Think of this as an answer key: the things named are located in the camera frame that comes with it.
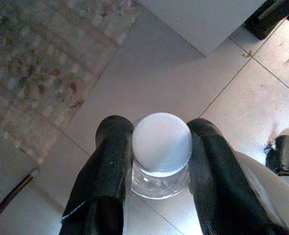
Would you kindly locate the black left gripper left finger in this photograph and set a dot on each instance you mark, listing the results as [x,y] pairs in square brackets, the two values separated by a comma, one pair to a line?
[105,166]

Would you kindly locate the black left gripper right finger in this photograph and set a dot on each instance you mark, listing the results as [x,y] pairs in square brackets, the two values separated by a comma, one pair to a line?
[215,176]

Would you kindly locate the clear bottle white cap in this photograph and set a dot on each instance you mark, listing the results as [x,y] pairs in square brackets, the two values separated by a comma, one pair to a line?
[161,142]

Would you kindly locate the white fridge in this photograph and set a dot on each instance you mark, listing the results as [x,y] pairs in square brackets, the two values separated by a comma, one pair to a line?
[195,22]

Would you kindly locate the black fridge foot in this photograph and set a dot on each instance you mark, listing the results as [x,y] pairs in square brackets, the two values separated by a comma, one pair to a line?
[264,22]

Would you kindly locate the robot left leg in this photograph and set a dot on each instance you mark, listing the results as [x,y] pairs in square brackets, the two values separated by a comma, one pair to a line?
[269,191]

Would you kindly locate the dark thin rod silver tip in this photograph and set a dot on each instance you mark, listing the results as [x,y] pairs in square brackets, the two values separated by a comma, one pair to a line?
[12,195]

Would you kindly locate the patterned mosaic rug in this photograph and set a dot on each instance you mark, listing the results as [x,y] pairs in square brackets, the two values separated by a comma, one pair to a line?
[36,61]

